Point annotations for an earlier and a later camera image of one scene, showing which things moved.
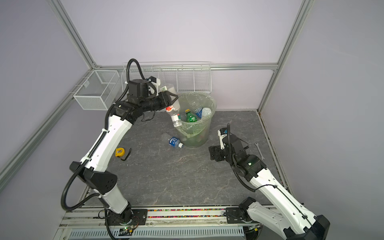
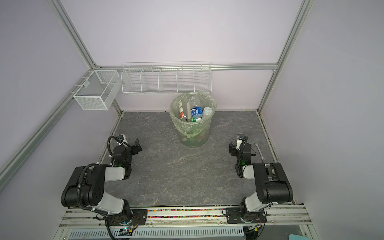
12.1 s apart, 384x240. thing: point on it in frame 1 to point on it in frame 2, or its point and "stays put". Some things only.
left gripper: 166,99 to 134,150
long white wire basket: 186,77 stays put
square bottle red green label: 173,108 to 185,109
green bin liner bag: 197,133 stays put
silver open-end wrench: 262,157 stays put
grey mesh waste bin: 196,134 stays put
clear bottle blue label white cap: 175,142 to 197,110
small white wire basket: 96,92 stays put
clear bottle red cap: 206,112 stays put
